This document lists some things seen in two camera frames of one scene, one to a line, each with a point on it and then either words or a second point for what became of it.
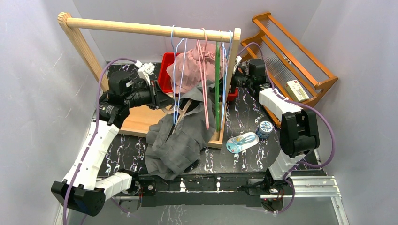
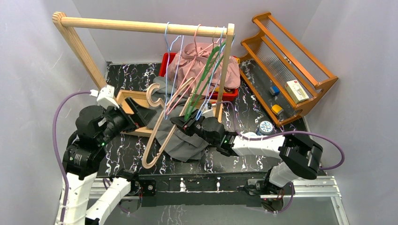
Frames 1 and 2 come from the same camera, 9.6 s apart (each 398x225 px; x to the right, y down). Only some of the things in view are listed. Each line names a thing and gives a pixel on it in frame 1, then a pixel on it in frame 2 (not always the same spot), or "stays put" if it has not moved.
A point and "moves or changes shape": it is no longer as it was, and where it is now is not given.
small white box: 296,90 stays put
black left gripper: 156,94 → 128,113
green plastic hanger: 218,82 → 218,52
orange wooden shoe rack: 292,70 stays put
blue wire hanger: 179,54 → 169,48
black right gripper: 233,85 → 186,126
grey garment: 176,141 moves or changes shape
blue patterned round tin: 265,127 stays put
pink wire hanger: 202,63 → 205,70
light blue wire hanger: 225,51 → 197,118
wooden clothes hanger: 180,112 → 145,164
